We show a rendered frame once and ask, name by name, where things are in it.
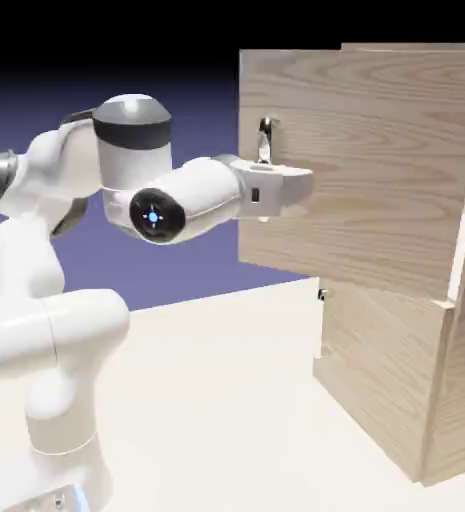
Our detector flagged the large light wood door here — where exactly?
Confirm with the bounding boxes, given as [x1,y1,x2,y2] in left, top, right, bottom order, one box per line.
[237,48,465,302]

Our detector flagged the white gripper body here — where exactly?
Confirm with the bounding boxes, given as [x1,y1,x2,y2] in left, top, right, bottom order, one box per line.
[243,160,315,210]

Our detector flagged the curved silver door handle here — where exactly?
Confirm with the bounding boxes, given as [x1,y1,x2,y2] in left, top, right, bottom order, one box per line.
[254,115,282,165]

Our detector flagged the small light wood door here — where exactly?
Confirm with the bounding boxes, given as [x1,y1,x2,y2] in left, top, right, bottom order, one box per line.
[312,276,456,484]

